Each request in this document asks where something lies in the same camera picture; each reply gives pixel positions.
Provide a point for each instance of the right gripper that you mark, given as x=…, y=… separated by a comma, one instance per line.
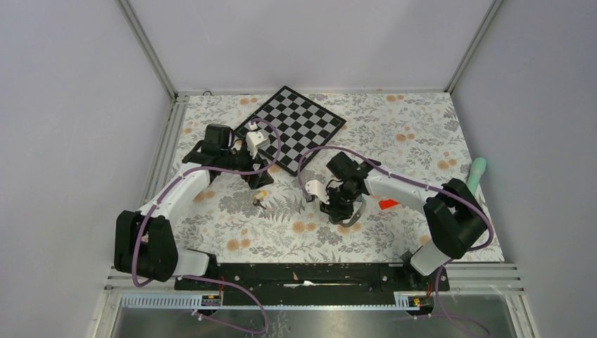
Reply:
x=337, y=214

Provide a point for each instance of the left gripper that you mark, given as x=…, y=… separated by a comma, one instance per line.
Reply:
x=265, y=177

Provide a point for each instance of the grey metal key holder plate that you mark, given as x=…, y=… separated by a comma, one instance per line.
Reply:
x=358, y=213

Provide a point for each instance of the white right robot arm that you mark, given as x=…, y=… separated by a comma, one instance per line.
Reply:
x=454, y=217

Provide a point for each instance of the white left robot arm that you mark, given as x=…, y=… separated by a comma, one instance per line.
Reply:
x=145, y=246

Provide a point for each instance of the red key tag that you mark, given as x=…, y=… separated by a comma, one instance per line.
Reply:
x=387, y=203

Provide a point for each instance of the black and silver chessboard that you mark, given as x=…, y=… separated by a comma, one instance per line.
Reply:
x=302, y=125

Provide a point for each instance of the floral table mat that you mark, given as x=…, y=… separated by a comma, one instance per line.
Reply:
x=414, y=134

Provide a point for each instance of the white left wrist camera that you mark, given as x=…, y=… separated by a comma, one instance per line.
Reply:
x=256, y=139

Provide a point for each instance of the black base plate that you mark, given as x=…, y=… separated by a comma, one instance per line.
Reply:
x=314, y=284

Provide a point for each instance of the mint green handle tool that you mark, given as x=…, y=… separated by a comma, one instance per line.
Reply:
x=477, y=169

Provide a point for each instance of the aluminium frame rails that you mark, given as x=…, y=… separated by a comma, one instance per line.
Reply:
x=179, y=99

